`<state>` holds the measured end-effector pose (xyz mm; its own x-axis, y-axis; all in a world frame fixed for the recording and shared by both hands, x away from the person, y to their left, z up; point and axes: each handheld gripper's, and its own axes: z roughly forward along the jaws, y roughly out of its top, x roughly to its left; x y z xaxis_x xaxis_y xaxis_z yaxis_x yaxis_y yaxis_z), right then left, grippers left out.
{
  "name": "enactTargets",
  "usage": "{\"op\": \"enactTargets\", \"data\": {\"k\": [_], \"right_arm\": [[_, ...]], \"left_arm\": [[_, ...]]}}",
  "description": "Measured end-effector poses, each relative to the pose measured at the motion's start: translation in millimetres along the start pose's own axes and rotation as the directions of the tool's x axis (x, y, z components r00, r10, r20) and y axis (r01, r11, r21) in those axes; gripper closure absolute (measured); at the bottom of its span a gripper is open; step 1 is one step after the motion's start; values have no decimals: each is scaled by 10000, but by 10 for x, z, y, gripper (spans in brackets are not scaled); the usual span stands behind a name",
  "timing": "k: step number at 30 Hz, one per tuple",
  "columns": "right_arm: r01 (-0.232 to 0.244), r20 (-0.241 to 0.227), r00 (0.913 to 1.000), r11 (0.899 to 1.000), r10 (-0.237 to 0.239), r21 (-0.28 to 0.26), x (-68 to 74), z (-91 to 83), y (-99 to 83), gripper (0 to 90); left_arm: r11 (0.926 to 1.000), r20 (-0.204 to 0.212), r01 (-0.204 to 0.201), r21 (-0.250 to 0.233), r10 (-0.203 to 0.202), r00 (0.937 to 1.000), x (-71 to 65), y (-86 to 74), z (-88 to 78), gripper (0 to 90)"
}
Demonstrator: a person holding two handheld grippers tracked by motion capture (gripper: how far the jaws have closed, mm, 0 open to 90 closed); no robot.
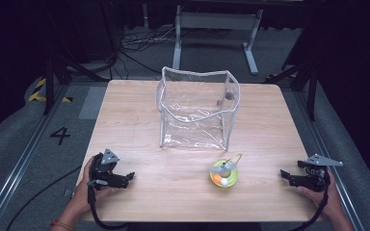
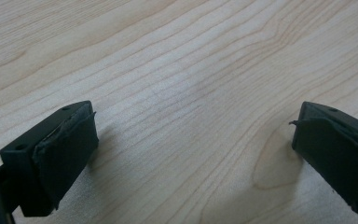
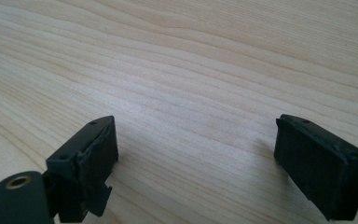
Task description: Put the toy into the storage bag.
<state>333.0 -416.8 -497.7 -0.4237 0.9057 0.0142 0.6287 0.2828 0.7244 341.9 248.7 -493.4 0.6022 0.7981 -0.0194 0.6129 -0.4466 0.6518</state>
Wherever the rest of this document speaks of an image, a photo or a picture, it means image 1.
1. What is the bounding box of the thin black floor cable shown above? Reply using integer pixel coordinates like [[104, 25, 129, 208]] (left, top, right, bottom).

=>
[[5, 165, 83, 231]]

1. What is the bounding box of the clear plastic bag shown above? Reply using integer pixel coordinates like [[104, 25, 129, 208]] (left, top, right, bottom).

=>
[[155, 65, 242, 152]]

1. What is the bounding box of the person's right hand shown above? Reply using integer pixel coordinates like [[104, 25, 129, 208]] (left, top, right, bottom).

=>
[[296, 168, 339, 219]]

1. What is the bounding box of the aluminium floor rail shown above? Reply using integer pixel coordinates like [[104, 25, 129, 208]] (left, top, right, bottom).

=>
[[0, 82, 69, 231], [292, 90, 364, 231]]

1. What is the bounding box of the person's left hand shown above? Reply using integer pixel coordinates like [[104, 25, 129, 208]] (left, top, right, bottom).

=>
[[71, 155, 118, 214]]

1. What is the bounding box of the orange bead bracelet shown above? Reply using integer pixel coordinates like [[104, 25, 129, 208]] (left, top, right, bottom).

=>
[[50, 219, 75, 231]]

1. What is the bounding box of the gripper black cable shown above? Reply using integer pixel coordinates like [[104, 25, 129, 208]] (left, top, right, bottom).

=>
[[289, 171, 331, 231], [87, 180, 130, 231]]

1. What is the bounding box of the round yellow-green toy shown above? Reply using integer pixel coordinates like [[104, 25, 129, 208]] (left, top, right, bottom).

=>
[[208, 153, 243, 189]]

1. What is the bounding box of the yellow black hazard tape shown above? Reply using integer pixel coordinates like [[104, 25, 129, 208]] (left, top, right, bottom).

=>
[[27, 77, 74, 104]]

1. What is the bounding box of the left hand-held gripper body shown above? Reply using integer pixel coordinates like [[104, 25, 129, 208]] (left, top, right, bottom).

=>
[[88, 147, 130, 191]]

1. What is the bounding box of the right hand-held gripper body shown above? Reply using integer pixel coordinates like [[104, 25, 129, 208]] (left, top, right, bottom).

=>
[[289, 153, 345, 193]]

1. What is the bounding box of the black tripod stand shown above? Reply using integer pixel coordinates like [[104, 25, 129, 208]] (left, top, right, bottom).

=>
[[42, 53, 111, 116], [265, 59, 323, 122]]

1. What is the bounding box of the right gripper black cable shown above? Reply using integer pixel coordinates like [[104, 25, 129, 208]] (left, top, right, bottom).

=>
[[289, 171, 331, 231]]

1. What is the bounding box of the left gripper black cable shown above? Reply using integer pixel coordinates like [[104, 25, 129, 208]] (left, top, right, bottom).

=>
[[87, 180, 130, 231]]

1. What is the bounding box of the bundle of floor cables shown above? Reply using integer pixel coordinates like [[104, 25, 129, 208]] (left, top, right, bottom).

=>
[[118, 26, 178, 54]]

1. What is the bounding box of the grey metal table frame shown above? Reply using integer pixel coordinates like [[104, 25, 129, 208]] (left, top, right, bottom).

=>
[[172, 4, 265, 77]]

